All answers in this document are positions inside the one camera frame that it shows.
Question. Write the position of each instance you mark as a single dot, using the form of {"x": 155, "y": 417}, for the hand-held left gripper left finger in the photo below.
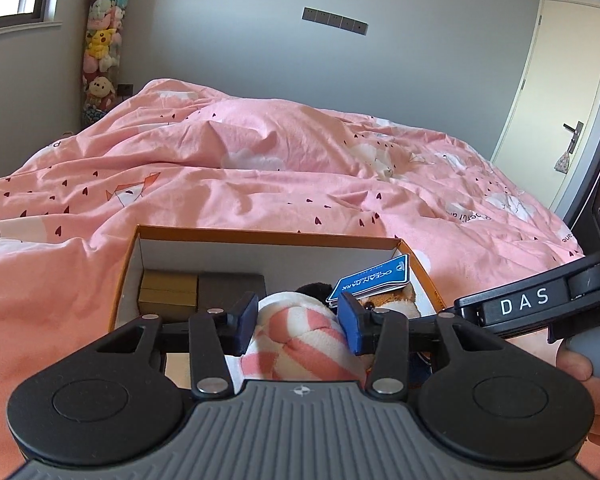
{"x": 247, "y": 322}

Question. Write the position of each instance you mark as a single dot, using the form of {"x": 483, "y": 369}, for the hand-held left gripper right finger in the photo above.
{"x": 350, "y": 322}

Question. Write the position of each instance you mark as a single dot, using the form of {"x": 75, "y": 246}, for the dark grey box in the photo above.
{"x": 230, "y": 285}

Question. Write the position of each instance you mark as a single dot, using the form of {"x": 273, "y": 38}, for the plush doll with pink stripes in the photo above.
{"x": 290, "y": 340}

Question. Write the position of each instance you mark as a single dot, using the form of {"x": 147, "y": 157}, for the orange cardboard box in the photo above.
{"x": 205, "y": 255}

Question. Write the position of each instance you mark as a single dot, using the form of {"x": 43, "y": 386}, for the blue paper hang tag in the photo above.
{"x": 375, "y": 277}

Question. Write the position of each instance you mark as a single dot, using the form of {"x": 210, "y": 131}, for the small gold box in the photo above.
{"x": 167, "y": 292}

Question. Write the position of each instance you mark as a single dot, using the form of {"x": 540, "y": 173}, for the pink printed blanket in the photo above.
{"x": 280, "y": 185}

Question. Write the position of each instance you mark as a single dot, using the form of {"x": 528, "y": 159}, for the small hanging cloth pouch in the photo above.
{"x": 561, "y": 164}

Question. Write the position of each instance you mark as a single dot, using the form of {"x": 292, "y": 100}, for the cream door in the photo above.
{"x": 555, "y": 85}

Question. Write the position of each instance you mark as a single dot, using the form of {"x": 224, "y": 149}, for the column of plush toys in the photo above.
{"x": 102, "y": 42}

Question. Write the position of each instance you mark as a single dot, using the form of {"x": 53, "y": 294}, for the black wall socket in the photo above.
{"x": 125, "y": 90}

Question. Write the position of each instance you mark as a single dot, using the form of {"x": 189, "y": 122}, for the grey wall switch panel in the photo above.
{"x": 335, "y": 20}

